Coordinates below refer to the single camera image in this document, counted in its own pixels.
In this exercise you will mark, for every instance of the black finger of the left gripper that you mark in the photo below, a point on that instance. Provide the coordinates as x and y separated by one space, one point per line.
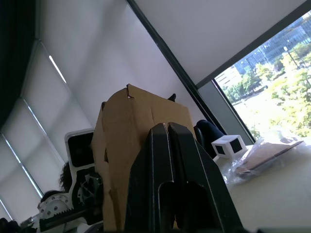
173 97
103 105

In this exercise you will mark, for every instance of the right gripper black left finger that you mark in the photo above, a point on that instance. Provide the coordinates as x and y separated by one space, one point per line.
145 174

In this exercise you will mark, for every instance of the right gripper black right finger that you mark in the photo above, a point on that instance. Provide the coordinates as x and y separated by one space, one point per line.
194 174

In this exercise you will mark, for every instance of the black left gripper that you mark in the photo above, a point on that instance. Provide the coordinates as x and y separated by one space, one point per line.
90 190

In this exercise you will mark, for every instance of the small brown cardboard box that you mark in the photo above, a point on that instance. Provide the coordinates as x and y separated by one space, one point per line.
126 136

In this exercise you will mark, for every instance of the clear bag with flat cardboard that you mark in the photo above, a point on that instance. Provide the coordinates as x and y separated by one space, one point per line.
264 155

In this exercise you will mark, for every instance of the person with dark curly hair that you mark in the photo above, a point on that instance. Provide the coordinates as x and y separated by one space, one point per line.
65 176

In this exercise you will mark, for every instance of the white cube with black squares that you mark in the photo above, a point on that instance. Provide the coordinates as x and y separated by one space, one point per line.
228 146

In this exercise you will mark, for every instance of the black window frame post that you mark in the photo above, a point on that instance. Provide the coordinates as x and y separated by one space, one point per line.
179 65

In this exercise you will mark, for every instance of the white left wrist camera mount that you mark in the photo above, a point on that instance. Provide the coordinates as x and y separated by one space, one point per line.
73 140

